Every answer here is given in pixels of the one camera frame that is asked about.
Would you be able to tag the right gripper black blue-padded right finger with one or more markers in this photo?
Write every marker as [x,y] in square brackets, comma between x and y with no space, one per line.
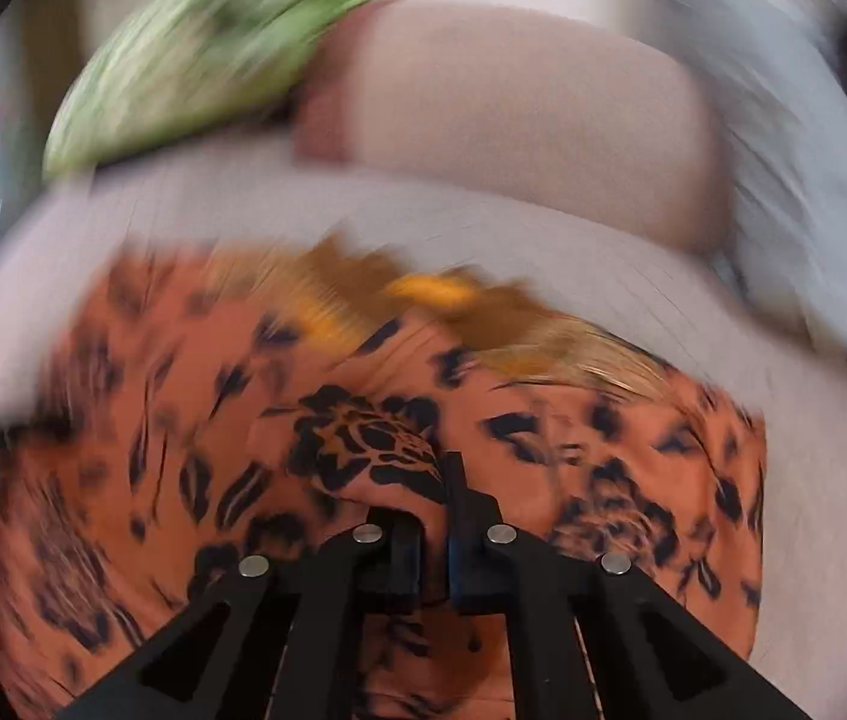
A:
[590,639]

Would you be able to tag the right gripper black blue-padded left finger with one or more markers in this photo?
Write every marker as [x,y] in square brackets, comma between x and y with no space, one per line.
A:
[271,639]

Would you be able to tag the orange black floral blouse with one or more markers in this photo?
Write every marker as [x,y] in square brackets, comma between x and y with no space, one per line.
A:
[259,401]

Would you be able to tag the grey pillow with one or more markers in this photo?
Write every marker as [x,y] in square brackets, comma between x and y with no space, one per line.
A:
[783,118]

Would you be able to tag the pink quilted bolster cushion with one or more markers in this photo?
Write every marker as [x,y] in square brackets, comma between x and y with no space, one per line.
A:
[522,103]

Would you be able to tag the green white patterned folded blanket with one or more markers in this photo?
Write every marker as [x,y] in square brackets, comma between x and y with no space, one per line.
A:
[175,68]

